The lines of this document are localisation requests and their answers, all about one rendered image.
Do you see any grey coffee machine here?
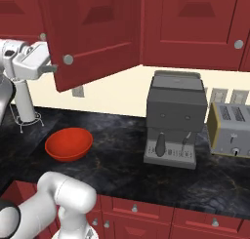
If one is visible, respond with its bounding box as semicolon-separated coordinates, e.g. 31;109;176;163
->
143;69;209;171

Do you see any red cabinet door, angled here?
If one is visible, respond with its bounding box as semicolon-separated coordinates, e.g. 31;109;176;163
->
36;0;145;94

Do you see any red drawer front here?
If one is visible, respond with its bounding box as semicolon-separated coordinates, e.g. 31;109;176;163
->
98;193;176;225
171;207;250;239

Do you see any red bowl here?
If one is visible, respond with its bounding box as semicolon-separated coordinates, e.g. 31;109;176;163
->
44;127;95;163

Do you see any silver toaster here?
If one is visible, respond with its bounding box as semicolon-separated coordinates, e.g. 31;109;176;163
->
206;100;250;159

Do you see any red lower cabinet door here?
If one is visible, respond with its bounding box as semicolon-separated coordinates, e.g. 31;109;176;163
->
85;194;104;239
101;213;173;239

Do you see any white paper towel roll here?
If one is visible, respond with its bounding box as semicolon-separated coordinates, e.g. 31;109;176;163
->
13;77;37;123

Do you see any grey wall outlet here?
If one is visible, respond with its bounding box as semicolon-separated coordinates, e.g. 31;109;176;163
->
71;85;86;99
229;89;250;106
209;87;229;104

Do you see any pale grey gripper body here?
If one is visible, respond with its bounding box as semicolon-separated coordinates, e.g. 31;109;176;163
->
11;42;53;82

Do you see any wire paper towel stand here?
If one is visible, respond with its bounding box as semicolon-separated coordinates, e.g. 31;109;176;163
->
9;103;46;135

